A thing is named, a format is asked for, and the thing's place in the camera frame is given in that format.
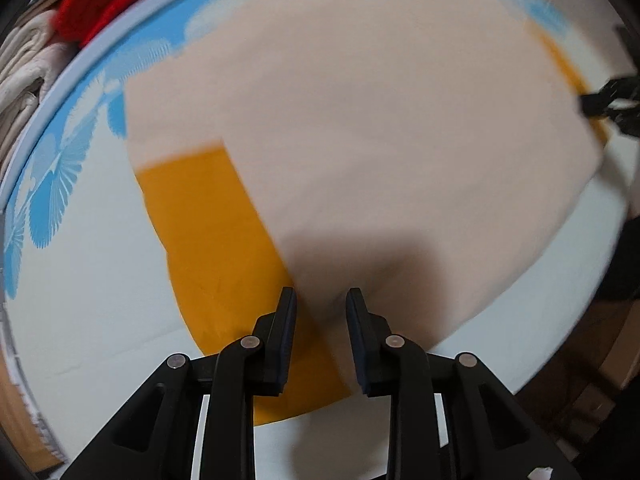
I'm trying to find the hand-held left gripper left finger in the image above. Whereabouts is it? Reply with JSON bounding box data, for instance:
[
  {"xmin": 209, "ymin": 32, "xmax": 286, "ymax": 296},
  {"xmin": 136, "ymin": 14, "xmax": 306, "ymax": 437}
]
[{"xmin": 62, "ymin": 287, "xmax": 298, "ymax": 480}]

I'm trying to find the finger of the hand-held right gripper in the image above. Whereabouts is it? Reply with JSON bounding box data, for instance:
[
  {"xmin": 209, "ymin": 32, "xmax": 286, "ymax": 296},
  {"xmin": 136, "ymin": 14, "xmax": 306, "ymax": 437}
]
[{"xmin": 578, "ymin": 76, "xmax": 640, "ymax": 138}]

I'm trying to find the beige and orange garment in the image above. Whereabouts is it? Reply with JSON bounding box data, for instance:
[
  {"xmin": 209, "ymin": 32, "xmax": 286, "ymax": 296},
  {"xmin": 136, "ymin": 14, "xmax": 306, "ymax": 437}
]
[{"xmin": 122, "ymin": 0, "xmax": 609, "ymax": 427}]

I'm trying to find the white fleece garment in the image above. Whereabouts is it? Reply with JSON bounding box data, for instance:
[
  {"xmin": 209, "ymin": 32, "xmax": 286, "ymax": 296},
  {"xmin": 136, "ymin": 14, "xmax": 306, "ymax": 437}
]
[{"xmin": 0, "ymin": 10, "xmax": 77, "ymax": 177}]

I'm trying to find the red knitted sweater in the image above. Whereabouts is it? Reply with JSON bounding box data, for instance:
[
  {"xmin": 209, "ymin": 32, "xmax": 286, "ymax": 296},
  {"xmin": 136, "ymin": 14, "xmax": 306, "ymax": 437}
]
[{"xmin": 52, "ymin": 0, "xmax": 174, "ymax": 49}]

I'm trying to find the blue and white printed bed sheet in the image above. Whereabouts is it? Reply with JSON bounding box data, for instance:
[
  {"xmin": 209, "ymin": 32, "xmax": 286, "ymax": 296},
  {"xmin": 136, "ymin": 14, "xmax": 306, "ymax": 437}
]
[{"xmin": 0, "ymin": 0, "xmax": 636, "ymax": 480}]

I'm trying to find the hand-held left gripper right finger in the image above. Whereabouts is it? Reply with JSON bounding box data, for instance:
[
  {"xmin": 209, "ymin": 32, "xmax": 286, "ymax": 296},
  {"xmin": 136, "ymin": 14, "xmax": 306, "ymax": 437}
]
[{"xmin": 345, "ymin": 287, "xmax": 576, "ymax": 480}]

